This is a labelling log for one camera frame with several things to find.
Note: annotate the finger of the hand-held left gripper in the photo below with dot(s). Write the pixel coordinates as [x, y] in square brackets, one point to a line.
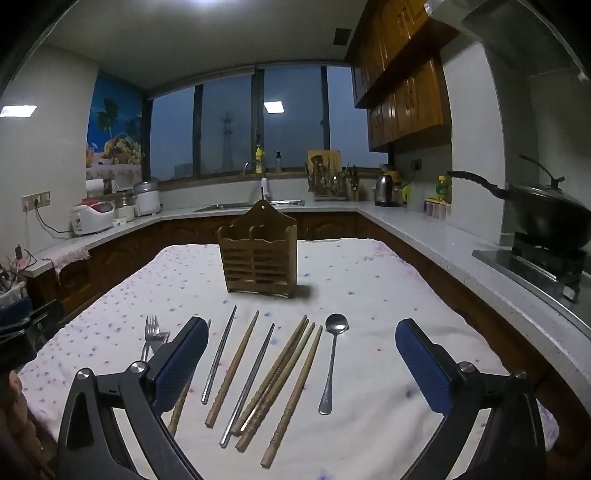
[41, 318]

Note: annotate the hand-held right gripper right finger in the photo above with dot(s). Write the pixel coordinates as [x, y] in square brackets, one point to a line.
[422, 369]

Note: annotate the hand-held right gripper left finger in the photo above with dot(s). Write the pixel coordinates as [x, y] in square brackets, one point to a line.
[182, 364]

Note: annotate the wooden utensil holder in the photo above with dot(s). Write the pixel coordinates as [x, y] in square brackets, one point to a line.
[258, 258]

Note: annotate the person's left hand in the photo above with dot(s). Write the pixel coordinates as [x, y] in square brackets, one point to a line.
[17, 392]

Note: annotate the metal fork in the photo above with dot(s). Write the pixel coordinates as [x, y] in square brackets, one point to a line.
[151, 327]
[161, 340]

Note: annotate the metal chopstick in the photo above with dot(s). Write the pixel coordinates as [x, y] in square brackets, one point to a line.
[249, 383]
[220, 353]

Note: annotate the white basket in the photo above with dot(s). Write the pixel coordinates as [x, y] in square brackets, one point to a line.
[13, 288]

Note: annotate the pink lace cloth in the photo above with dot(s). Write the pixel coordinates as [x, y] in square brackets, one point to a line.
[69, 254]

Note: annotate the white floral tablecloth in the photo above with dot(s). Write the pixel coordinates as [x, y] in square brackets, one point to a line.
[369, 314]

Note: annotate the metal spoon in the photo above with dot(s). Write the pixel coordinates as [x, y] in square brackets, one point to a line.
[337, 323]

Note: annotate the white and red rice cooker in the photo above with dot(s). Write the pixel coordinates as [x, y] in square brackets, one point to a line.
[92, 219]

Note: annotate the wooden lower cabinets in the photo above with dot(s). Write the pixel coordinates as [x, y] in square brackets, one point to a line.
[194, 230]

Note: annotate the wooden cabinets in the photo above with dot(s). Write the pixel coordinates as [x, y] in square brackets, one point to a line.
[406, 92]
[194, 230]

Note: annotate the small white pot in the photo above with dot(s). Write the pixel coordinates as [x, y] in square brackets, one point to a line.
[124, 207]

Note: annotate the white kitchen countertop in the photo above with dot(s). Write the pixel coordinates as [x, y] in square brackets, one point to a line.
[415, 230]

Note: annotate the paper towel roll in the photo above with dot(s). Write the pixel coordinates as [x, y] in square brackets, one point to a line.
[94, 189]

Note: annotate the gas stove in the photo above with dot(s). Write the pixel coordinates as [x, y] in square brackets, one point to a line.
[540, 267]

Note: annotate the spice jar rack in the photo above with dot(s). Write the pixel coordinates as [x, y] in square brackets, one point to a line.
[437, 210]

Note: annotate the white and silver rice cooker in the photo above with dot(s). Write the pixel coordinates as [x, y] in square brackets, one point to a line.
[147, 198]

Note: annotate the steel kitchen sink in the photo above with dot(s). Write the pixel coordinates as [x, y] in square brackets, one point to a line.
[231, 206]

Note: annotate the white plastic pitcher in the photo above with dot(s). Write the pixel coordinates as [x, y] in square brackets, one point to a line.
[415, 198]

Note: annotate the green scrubber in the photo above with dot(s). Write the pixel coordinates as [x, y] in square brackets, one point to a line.
[406, 194]

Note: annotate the steel electric kettle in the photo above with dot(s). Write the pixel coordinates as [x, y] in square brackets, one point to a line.
[387, 191]

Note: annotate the green drink bottle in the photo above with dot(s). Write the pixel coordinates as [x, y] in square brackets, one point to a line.
[443, 187]

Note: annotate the white water filter tap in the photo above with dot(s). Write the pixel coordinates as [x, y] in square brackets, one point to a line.
[264, 187]

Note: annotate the knife block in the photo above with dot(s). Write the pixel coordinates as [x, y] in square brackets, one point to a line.
[354, 184]

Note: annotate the yellow container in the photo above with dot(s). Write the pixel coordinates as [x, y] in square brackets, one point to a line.
[391, 170]

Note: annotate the black wok with lid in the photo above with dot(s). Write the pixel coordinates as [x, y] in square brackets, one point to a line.
[549, 212]

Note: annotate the kitchen utensil rack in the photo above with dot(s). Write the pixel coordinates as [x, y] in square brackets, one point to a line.
[328, 184]

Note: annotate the yellow detergent bottle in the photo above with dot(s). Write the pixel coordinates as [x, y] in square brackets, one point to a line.
[259, 159]

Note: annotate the soap dispenser bottle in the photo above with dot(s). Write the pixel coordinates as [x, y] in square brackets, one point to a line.
[278, 162]

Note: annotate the wooden cutting board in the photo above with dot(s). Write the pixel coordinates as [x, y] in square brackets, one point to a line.
[330, 157]

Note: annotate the kitchen window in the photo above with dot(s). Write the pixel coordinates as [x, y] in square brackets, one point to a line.
[226, 129]

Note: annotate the wooden upper cabinets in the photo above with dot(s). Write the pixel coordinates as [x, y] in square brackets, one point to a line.
[406, 92]

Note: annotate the dark ceiling vent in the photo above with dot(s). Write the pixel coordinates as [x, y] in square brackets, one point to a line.
[342, 37]

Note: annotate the white wall socket strip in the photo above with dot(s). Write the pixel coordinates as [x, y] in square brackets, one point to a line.
[36, 200]

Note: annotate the dark wall socket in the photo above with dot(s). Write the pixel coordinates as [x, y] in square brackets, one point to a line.
[416, 165]

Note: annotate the tropical fruit wall poster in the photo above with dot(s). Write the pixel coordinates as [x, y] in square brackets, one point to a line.
[115, 124]

